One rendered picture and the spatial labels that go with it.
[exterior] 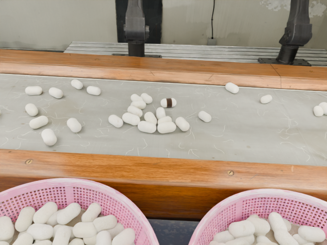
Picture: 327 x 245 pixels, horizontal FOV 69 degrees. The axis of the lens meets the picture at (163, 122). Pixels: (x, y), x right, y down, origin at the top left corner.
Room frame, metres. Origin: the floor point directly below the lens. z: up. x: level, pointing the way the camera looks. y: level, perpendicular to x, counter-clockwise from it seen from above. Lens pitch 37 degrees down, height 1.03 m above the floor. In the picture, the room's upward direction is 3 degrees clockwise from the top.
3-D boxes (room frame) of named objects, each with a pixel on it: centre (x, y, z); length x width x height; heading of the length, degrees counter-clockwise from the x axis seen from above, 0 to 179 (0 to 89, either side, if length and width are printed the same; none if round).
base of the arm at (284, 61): (0.94, -0.48, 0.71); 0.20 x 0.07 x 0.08; 95
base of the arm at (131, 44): (0.89, 0.12, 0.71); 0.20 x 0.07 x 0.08; 95
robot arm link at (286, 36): (0.93, -0.48, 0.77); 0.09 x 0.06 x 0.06; 95
